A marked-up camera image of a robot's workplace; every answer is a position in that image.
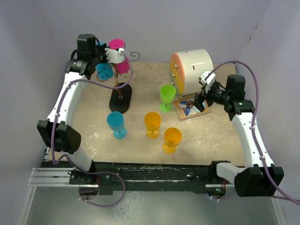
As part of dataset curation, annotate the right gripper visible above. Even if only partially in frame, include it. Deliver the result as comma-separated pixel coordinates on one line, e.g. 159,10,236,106
191,80,231,112

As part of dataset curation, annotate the blue wine glass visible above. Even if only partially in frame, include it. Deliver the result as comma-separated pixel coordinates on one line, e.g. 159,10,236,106
96,41,113,82
107,112,127,140

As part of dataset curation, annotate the pink plastic wine glass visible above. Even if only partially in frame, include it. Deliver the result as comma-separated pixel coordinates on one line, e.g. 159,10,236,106
109,38,130,74

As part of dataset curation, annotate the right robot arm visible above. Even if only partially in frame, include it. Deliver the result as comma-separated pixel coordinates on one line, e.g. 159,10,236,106
194,71,284,197

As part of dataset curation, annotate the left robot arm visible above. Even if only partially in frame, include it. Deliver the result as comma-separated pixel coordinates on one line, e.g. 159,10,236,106
37,34,105,184

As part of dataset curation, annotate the green plastic wine glass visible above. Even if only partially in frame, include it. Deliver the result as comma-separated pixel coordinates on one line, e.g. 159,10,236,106
159,84,176,113

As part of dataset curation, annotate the orange wine glass right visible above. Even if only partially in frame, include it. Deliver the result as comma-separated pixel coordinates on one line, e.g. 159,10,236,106
162,127,182,154

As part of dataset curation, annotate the orange wine glass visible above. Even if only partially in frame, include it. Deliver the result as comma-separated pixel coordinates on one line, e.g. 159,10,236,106
162,127,182,154
144,112,162,139

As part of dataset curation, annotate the orange wine glass left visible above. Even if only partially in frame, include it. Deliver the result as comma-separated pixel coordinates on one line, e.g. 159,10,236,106
144,112,162,139

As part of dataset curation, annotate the children's picture book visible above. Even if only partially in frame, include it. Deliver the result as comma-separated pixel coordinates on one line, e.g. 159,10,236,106
173,94,212,120

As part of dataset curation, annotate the white round drawer cabinet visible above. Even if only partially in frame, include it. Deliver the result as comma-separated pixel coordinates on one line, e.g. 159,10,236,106
169,49,213,98

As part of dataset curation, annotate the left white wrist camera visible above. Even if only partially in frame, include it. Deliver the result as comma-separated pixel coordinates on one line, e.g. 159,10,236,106
105,48,125,64

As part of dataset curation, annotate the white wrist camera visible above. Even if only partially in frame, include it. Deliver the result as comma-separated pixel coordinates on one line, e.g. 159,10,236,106
105,48,125,64
198,70,216,93

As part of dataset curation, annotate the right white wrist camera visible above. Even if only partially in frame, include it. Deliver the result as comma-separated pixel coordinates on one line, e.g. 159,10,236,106
198,70,216,93

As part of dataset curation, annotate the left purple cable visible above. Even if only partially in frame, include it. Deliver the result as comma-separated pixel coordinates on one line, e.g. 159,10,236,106
51,51,134,207

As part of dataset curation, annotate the purple cable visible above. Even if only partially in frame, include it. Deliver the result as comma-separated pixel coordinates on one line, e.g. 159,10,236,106
207,60,300,206
51,51,134,207

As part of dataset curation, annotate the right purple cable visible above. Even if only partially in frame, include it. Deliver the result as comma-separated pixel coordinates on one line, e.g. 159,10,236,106
207,60,300,206

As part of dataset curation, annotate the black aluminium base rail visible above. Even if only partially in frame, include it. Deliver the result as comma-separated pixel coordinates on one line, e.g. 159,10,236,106
29,161,233,195

